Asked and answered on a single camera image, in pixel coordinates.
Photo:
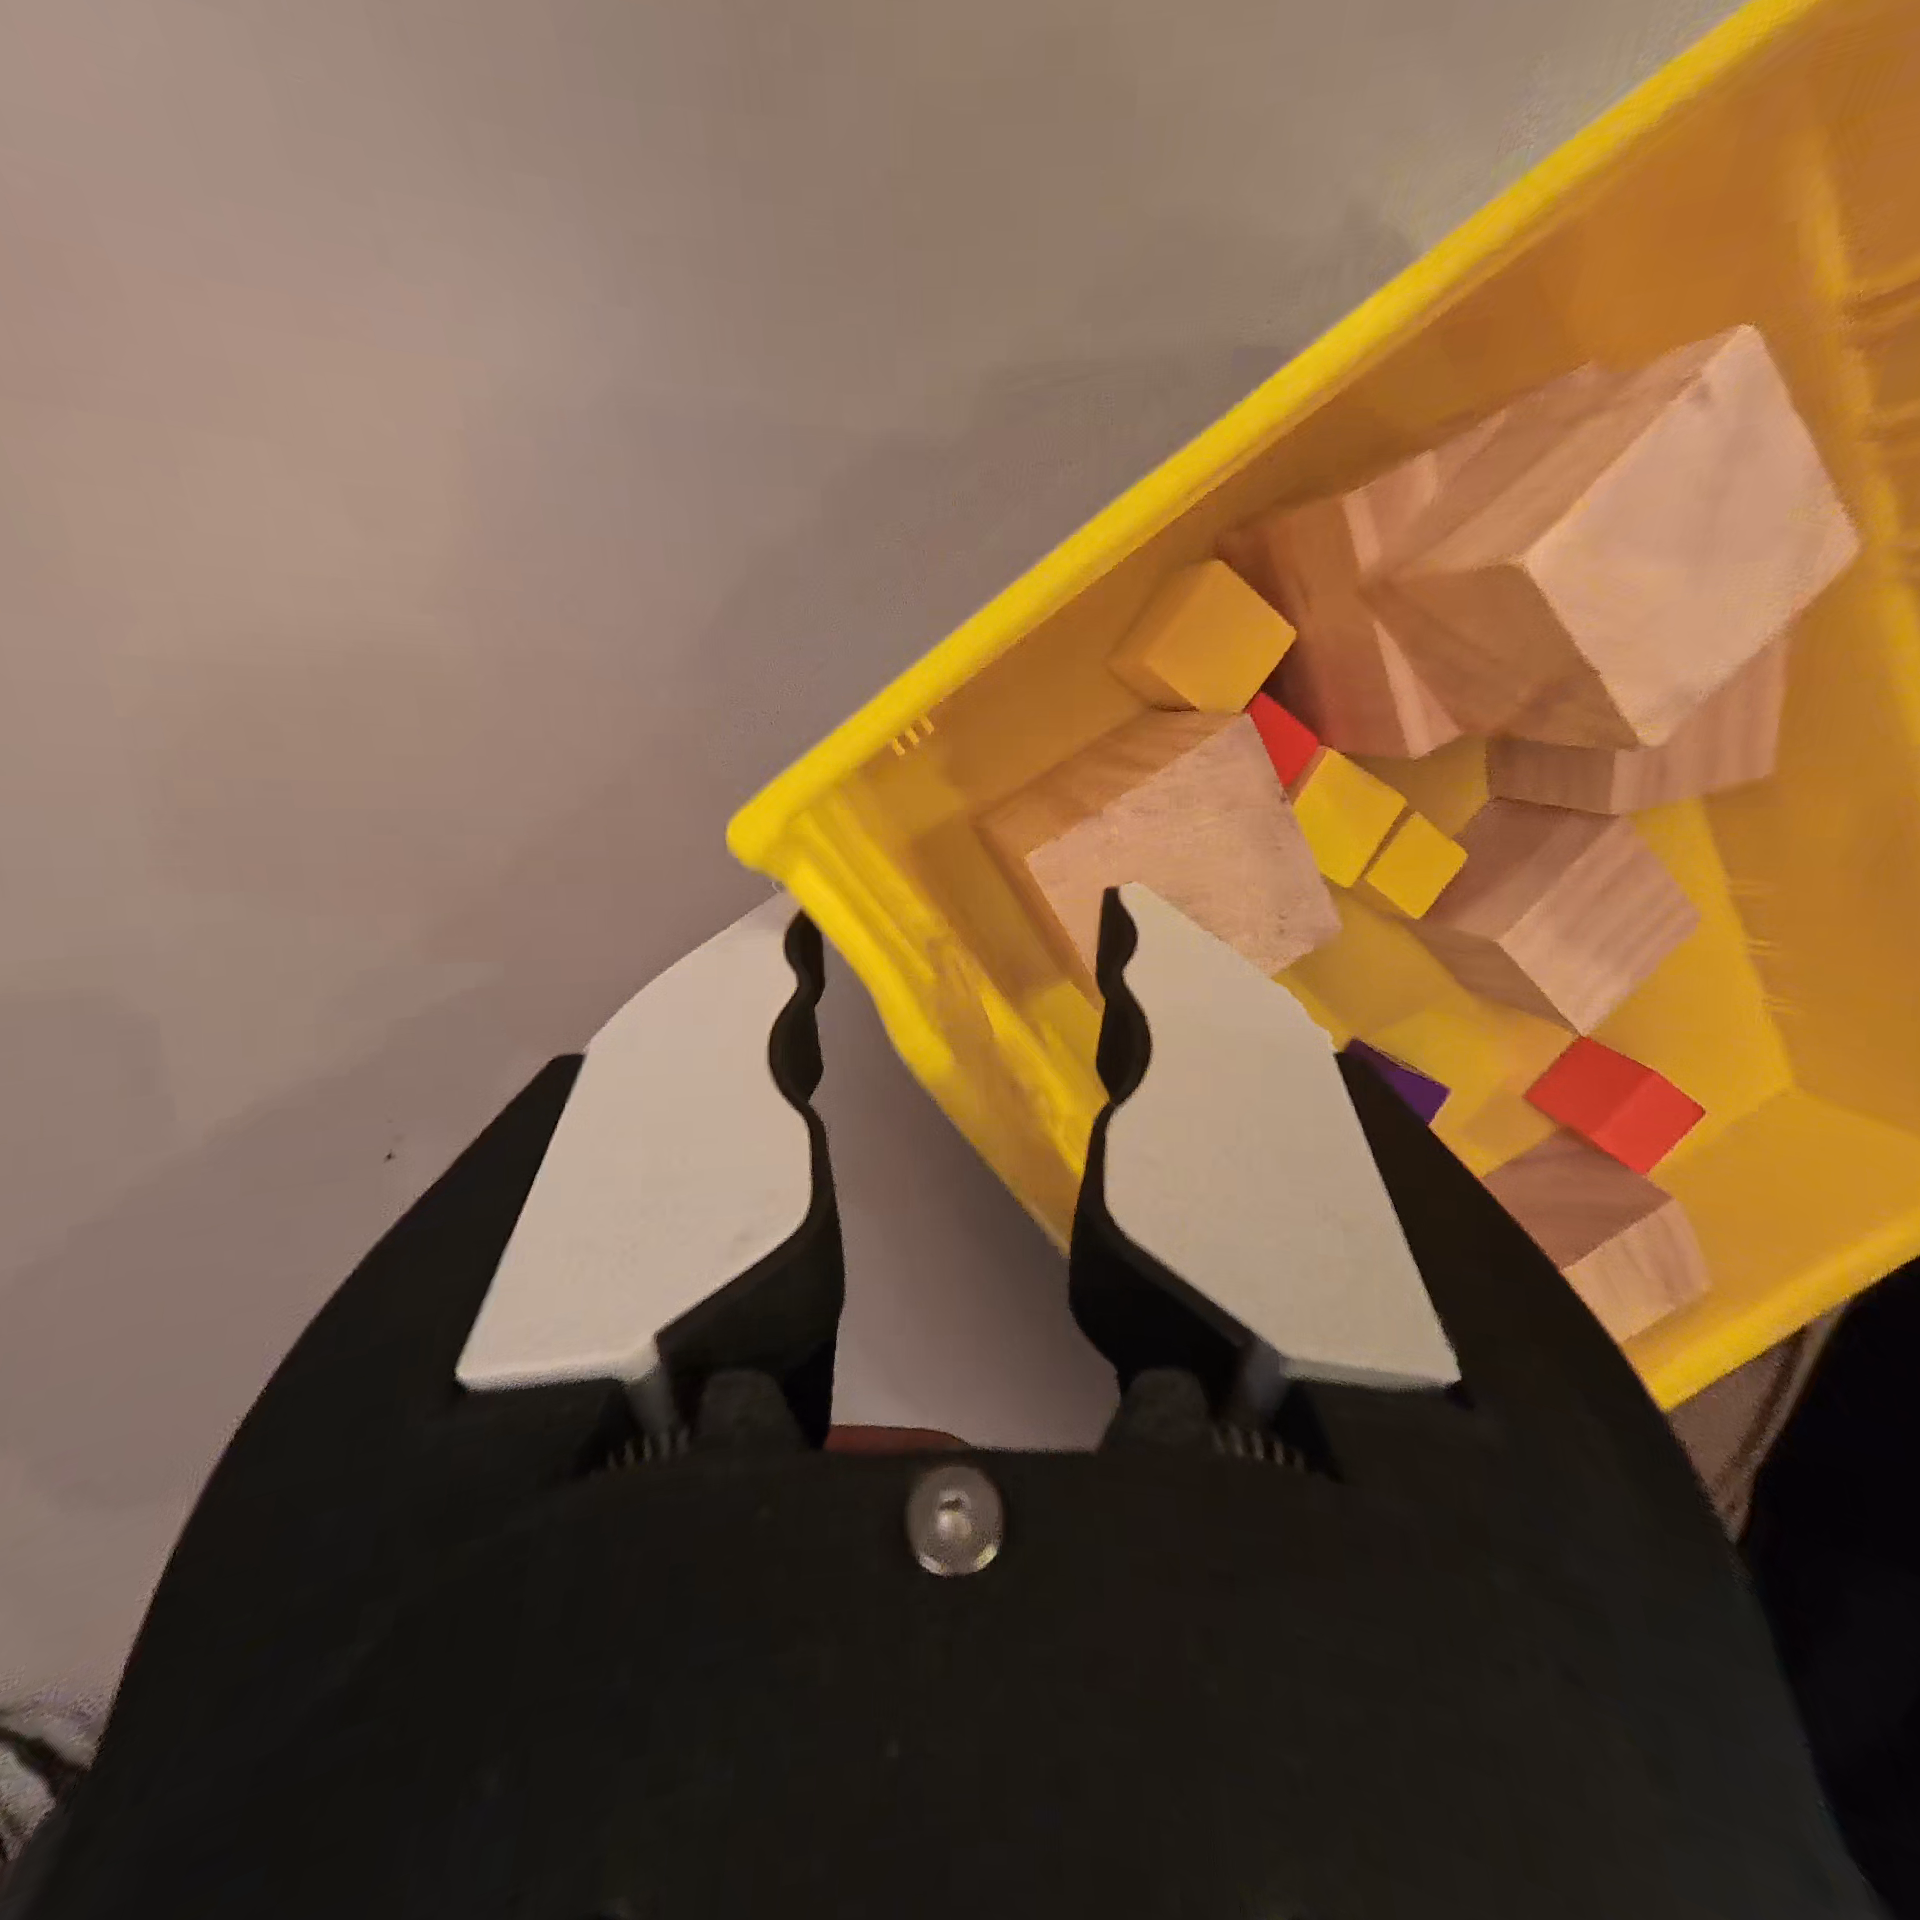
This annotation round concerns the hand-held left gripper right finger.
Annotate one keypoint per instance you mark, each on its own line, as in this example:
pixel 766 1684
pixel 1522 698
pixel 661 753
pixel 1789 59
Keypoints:
pixel 1275 1202

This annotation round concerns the pile of large plain wooden blocks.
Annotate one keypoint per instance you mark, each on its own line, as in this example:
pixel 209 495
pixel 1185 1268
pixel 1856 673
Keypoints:
pixel 1681 570

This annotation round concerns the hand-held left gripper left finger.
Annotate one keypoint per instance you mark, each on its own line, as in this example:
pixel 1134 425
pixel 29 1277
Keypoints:
pixel 661 1202

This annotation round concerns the yellow plastic box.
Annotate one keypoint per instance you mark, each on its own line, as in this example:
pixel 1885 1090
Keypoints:
pixel 1650 255

